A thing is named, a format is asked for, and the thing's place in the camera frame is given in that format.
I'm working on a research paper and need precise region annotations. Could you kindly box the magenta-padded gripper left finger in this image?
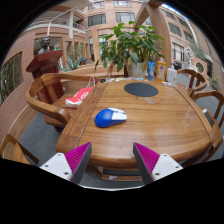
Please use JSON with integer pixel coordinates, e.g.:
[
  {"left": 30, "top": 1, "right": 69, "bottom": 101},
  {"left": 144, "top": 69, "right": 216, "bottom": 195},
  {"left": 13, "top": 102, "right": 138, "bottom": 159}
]
[{"left": 39, "top": 141, "right": 93, "bottom": 185}]

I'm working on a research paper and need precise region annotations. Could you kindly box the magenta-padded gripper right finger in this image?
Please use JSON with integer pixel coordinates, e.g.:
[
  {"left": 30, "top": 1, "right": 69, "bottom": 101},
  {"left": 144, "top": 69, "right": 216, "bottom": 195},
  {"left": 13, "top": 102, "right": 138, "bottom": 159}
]
[{"left": 132, "top": 141, "right": 184, "bottom": 186}]

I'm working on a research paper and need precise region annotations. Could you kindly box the blue and white computer mouse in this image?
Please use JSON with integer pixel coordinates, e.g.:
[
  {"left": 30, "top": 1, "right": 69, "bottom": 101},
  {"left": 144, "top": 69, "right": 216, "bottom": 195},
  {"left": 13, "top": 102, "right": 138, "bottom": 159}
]
[{"left": 94, "top": 107, "right": 128, "bottom": 129}]

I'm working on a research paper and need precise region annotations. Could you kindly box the black round mouse pad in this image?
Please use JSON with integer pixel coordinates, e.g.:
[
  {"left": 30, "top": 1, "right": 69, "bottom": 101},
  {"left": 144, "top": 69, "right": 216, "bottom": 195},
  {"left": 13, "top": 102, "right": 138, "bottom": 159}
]
[{"left": 123, "top": 82, "right": 159, "bottom": 98}]

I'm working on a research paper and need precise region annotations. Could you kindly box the wooden armchair with curved back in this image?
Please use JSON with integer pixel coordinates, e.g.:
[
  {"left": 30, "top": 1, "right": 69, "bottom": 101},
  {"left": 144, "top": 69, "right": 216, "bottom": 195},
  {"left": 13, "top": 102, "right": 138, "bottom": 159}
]
[
  {"left": 0, "top": 133, "right": 40, "bottom": 167},
  {"left": 191, "top": 89, "right": 224, "bottom": 161},
  {"left": 176, "top": 68, "right": 208, "bottom": 98},
  {"left": 25, "top": 72, "right": 101, "bottom": 128}
]

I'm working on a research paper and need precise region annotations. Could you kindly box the black notebook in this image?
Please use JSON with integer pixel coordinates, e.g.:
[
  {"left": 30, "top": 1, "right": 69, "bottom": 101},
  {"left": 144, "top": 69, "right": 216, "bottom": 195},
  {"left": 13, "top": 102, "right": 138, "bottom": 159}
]
[{"left": 202, "top": 108, "right": 216, "bottom": 128}]

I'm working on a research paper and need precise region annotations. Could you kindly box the red and white bag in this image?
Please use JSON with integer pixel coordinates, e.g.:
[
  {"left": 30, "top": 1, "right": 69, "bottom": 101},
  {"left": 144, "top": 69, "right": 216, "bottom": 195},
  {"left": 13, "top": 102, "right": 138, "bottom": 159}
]
[{"left": 65, "top": 86, "right": 94, "bottom": 108}]

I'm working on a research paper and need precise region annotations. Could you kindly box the white pump bottle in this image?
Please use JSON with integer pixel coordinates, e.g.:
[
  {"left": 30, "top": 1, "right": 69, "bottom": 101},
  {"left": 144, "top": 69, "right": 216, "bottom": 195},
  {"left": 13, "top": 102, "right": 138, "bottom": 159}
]
[{"left": 165, "top": 64, "right": 178, "bottom": 84}]

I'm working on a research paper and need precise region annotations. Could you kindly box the yellow liquid soap bottle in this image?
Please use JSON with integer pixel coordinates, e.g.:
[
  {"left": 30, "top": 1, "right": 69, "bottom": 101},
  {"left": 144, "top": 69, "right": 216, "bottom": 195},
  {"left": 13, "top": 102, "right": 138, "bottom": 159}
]
[{"left": 156, "top": 57, "right": 167, "bottom": 83}]

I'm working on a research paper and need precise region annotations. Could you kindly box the blue tube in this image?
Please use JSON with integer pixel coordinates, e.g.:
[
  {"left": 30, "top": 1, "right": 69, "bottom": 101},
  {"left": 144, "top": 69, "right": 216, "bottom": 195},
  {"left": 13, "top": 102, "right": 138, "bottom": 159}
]
[{"left": 146, "top": 60, "right": 156, "bottom": 82}]

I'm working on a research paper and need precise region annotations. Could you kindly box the white statue on plinth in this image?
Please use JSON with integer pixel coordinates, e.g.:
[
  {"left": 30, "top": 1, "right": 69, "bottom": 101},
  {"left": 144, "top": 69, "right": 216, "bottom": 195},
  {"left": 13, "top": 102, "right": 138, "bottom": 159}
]
[{"left": 185, "top": 46, "right": 198, "bottom": 68}]

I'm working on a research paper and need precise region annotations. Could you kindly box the dark bust statue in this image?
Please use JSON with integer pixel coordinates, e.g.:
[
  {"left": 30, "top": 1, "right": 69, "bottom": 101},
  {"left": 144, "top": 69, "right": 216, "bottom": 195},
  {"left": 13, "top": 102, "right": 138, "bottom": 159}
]
[{"left": 37, "top": 35, "right": 52, "bottom": 55}]

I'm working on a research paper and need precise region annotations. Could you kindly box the green plant in white pot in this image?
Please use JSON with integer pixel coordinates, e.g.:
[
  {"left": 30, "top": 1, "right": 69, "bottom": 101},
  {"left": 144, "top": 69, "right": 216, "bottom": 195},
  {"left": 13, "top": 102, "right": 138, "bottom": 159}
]
[{"left": 94, "top": 20, "right": 166, "bottom": 79}]

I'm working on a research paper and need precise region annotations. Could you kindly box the dark red wooden pedestal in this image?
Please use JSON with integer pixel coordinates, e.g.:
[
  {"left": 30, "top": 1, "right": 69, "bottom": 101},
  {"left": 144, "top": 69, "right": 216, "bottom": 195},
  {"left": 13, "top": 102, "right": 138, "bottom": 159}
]
[{"left": 25, "top": 49, "right": 66, "bottom": 101}]

